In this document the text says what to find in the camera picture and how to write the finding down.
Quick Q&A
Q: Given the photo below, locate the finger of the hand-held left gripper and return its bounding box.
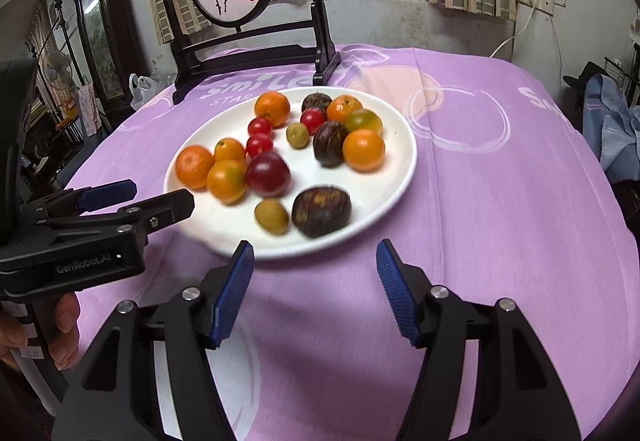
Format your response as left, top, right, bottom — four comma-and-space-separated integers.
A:
37, 189, 196, 247
20, 179, 138, 227

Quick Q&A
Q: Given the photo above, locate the smooth orange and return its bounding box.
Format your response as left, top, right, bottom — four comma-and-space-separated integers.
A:
214, 138, 247, 164
254, 91, 291, 128
206, 159, 248, 206
342, 128, 386, 172

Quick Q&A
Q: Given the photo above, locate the white plastic bag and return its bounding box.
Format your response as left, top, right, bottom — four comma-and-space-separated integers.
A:
129, 73, 168, 110

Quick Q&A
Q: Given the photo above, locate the white standing fan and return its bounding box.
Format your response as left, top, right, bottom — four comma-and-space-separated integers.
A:
39, 52, 83, 132

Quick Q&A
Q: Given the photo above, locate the dark purple passion fruit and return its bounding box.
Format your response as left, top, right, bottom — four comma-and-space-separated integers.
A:
291, 187, 352, 239
313, 121, 349, 169

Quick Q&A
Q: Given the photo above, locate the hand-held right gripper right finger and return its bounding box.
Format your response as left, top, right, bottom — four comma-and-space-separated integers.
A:
375, 238, 583, 441

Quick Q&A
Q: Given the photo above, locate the yellow-green round fruit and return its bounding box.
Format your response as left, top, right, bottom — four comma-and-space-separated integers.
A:
343, 109, 384, 136

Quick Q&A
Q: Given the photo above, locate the blue clothes pile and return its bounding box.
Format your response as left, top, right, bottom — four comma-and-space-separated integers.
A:
585, 73, 640, 182

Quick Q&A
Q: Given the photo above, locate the purple printed tablecloth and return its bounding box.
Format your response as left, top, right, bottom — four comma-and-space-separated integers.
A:
65, 43, 640, 441

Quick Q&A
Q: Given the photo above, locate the dark wooden cabinet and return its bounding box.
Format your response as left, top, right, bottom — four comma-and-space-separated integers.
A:
70, 0, 146, 114

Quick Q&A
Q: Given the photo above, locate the dimpled tangerine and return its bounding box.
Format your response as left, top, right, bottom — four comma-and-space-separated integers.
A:
175, 145, 216, 190
326, 95, 364, 122

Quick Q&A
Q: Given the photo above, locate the white oval plate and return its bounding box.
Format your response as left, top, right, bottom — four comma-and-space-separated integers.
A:
164, 86, 418, 262

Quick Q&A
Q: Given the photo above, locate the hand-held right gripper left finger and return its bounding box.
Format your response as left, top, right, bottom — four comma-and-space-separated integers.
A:
51, 240, 256, 441

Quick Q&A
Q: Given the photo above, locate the small yellow-green fruit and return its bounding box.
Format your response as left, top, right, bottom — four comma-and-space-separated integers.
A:
254, 199, 291, 236
286, 122, 310, 150

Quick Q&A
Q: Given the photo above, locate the dark round fruit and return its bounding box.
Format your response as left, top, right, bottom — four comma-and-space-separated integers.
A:
301, 92, 333, 114

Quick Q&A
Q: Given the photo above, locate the person's left hand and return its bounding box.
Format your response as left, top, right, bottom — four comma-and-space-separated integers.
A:
0, 293, 81, 372

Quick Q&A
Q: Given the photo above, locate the white cable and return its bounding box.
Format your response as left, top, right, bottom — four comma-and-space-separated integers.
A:
487, 6, 538, 59

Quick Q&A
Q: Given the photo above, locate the wall socket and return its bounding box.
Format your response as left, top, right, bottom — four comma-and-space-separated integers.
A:
515, 0, 556, 16

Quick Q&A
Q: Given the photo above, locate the red plum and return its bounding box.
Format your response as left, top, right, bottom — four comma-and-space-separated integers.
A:
244, 151, 292, 198

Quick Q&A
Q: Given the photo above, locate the pink hanging cloth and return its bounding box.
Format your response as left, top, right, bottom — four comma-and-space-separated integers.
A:
75, 83, 99, 132

